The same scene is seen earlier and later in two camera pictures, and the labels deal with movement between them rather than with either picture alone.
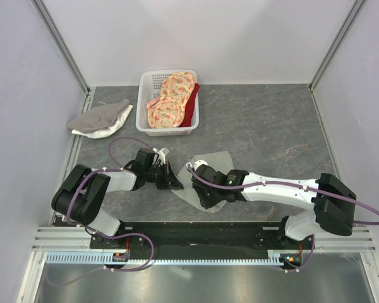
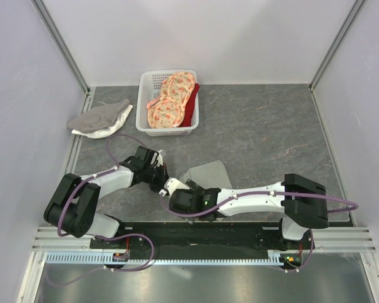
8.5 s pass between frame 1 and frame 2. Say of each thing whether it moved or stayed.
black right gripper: moved
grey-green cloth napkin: moved
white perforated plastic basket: stayed
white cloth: stayed
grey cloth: stayed
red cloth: stayed
